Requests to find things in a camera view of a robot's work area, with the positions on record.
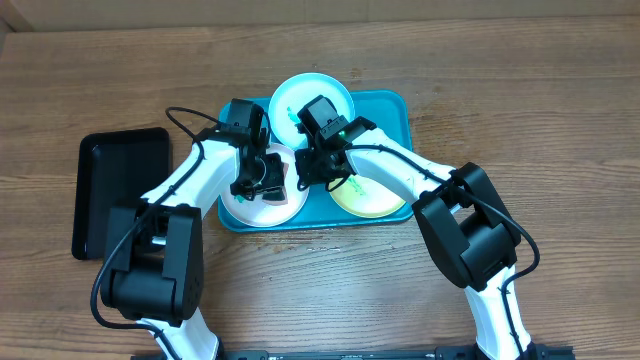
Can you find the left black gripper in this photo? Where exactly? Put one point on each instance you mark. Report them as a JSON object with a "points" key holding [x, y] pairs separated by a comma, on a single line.
{"points": [[273, 179]]}

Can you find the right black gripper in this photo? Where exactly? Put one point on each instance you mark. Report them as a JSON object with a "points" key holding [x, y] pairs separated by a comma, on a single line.
{"points": [[310, 161]]}

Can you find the white plate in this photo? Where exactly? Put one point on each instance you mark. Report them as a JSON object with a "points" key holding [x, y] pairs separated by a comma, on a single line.
{"points": [[240, 215]]}

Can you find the light blue plate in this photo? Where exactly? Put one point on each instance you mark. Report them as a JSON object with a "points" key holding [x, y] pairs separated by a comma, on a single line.
{"points": [[290, 97]]}

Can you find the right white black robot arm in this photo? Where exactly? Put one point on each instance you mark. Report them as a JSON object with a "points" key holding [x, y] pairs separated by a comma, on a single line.
{"points": [[468, 232]]}

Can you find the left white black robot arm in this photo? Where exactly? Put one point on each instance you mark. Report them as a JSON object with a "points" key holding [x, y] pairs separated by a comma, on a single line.
{"points": [[152, 276]]}

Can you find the teal plastic tray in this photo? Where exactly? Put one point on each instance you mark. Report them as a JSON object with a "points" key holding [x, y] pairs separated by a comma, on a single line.
{"points": [[388, 111]]}

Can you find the black tray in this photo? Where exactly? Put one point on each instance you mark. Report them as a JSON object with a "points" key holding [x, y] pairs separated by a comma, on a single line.
{"points": [[113, 166]]}

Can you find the yellow-green plate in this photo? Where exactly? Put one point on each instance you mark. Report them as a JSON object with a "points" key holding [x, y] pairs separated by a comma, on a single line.
{"points": [[364, 197]]}

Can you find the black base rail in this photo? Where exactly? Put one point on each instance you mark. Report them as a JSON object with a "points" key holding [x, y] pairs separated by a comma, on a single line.
{"points": [[470, 352]]}

